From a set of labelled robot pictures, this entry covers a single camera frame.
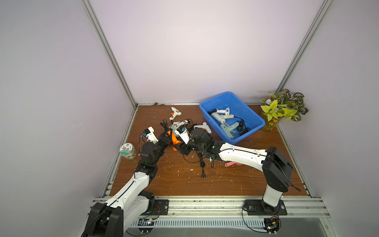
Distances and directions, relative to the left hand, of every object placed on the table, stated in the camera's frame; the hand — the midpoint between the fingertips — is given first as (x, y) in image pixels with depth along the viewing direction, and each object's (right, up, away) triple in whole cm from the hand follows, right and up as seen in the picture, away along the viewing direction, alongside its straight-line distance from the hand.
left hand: (174, 130), depth 77 cm
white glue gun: (+18, 0, +27) cm, 32 cm away
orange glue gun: (0, -5, 0) cm, 5 cm away
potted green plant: (+69, +15, +14) cm, 72 cm away
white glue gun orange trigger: (-2, +2, +26) cm, 27 cm away
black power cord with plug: (+16, -22, +12) cm, 30 cm away
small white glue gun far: (-4, +11, +37) cm, 39 cm away
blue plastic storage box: (+50, +5, +26) cm, 57 cm away
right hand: (+1, -5, +1) cm, 5 cm away
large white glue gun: (+31, +6, +27) cm, 41 cm away
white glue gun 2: (+36, +12, +33) cm, 50 cm away
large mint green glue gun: (+35, -2, +23) cm, 42 cm away
